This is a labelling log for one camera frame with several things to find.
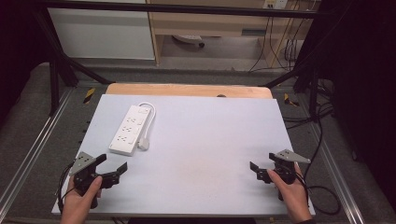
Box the aluminium rail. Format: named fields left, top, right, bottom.
left=0, top=88, right=76, bottom=213
left=307, top=124, right=366, bottom=224

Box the white wall socket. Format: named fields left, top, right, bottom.
left=262, top=0, right=290, bottom=10

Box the yellow black tape strip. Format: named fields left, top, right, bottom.
left=283, top=92, right=300, bottom=108
left=82, top=87, right=96, bottom=105

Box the grey-white power strip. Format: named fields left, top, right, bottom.
left=172, top=34, right=206, bottom=49

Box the hanging cables bundle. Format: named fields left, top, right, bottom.
left=248, top=15, right=308, bottom=74

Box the light wooden desk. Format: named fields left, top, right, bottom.
left=146, top=0, right=312, bottom=68

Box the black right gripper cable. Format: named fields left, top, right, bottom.
left=295, top=118, right=342, bottom=217

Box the light wooden board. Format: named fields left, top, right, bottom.
left=106, top=82, right=274, bottom=100

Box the black metal stand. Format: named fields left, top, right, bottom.
left=32, top=8, right=115, bottom=118
left=264, top=12, right=322, bottom=121

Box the black curtain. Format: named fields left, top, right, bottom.
left=298, top=0, right=396, bottom=213
left=0, top=0, right=51, bottom=119

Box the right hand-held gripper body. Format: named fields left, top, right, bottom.
left=269, top=148, right=312, bottom=202

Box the white power strip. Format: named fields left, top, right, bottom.
left=108, top=105, right=152, bottom=157

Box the white cabinet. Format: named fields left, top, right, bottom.
left=46, top=0, right=156, bottom=61

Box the person's right hand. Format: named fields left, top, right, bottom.
left=266, top=162, right=314, bottom=224

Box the black floor cables bundle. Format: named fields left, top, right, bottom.
left=281, top=78, right=336, bottom=131

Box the white power cable with plug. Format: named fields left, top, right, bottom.
left=136, top=102, right=157, bottom=152

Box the black metal crossbar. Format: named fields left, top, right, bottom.
left=40, top=0, right=322, bottom=20

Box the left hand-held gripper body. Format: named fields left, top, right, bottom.
left=68, top=151, right=105, bottom=210

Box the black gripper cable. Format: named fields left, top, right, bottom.
left=295, top=118, right=342, bottom=217
left=56, top=161, right=78, bottom=215

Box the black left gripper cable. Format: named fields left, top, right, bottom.
left=56, top=161, right=78, bottom=215

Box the person's left hand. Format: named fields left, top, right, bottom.
left=60, top=175, right=104, bottom=224

